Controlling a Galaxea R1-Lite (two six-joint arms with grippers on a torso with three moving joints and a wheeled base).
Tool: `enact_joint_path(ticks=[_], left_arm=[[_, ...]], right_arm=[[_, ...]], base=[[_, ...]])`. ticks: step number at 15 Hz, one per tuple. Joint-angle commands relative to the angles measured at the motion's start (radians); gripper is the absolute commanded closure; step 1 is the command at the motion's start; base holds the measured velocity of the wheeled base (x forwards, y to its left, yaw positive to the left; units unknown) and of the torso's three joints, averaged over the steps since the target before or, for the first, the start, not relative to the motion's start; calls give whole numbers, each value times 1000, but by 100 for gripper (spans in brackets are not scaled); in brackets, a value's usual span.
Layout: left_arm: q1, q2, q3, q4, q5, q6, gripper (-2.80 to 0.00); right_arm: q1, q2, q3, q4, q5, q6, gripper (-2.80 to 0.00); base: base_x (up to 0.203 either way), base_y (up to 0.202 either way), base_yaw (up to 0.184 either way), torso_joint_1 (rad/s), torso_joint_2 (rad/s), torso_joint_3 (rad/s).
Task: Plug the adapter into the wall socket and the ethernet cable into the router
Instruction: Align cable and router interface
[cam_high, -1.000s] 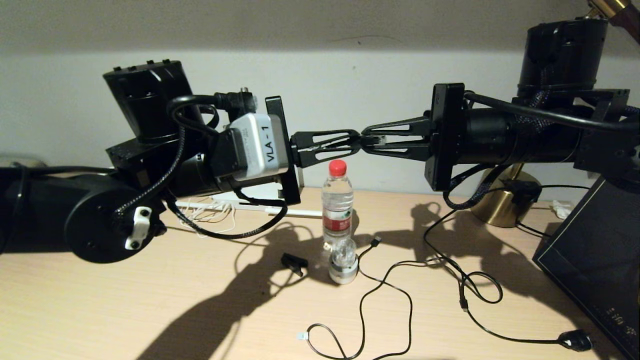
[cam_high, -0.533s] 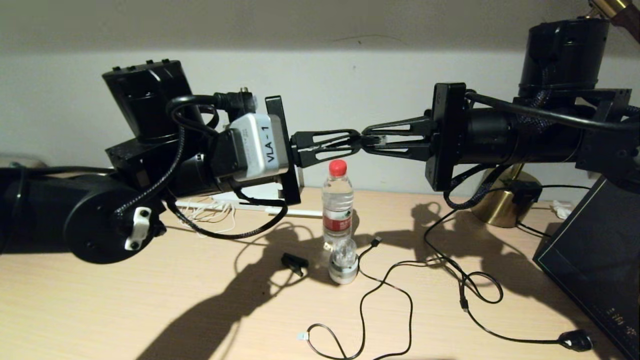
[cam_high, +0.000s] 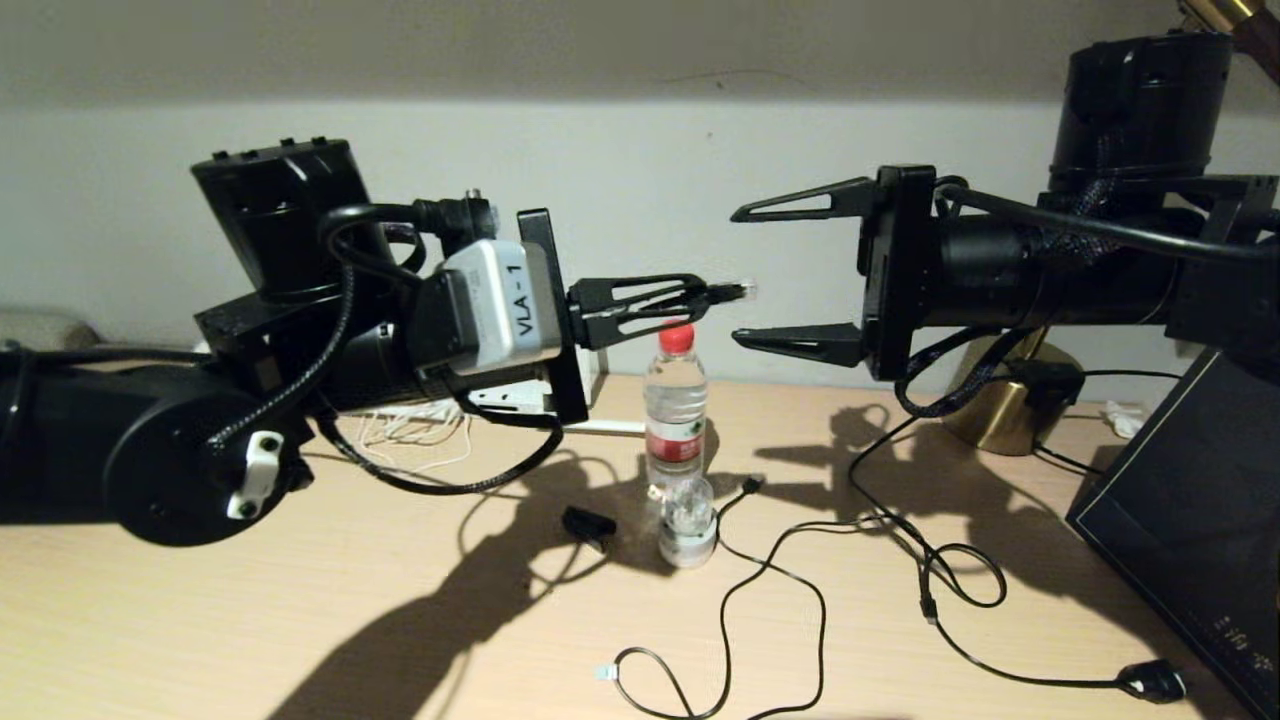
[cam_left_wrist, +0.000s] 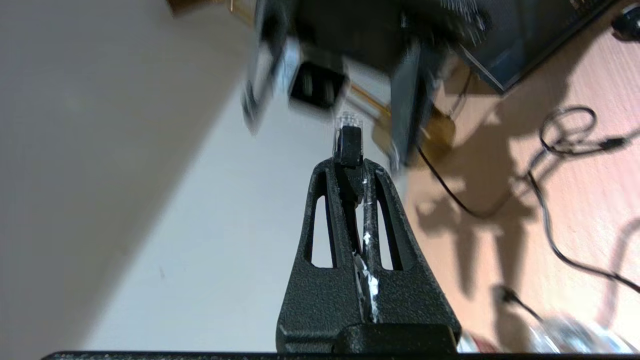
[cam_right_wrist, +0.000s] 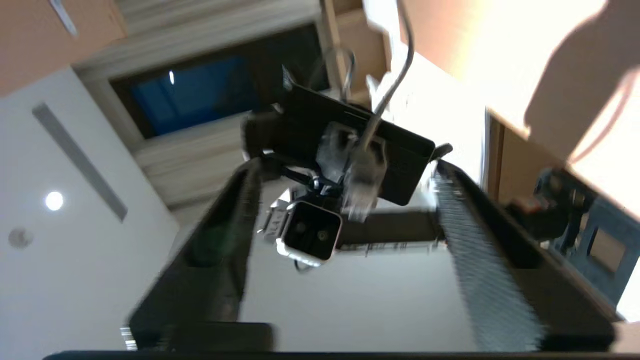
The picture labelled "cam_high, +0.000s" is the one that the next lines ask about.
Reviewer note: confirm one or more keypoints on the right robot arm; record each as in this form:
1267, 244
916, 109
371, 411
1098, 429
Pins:
1140, 100

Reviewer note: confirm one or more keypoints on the small white object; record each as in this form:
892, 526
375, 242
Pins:
1125, 420

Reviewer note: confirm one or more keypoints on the white router with antennas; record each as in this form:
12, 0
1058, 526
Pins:
510, 395

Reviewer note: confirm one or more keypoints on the small round white device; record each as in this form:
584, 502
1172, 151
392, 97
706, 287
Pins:
688, 545

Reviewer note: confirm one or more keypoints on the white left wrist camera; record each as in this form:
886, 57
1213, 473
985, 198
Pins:
500, 300

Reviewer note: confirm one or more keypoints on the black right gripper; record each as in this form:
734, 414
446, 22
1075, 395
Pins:
900, 280

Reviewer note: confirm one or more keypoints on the red-capped water bottle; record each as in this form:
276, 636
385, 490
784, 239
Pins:
675, 400

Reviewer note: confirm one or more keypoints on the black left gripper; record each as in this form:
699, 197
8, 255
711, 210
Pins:
570, 380

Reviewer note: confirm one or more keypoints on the large black box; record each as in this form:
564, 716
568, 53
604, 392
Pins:
1190, 500

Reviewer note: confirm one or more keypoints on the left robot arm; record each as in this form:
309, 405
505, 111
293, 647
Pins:
280, 220

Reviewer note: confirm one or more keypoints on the black lamp base connector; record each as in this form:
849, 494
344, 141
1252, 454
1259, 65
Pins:
1050, 380

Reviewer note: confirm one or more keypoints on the brass desk lamp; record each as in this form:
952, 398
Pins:
1000, 425

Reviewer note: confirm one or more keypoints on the small black plastic clip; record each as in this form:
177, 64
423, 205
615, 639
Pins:
588, 522

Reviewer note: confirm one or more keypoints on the grey cushion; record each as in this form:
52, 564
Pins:
40, 328

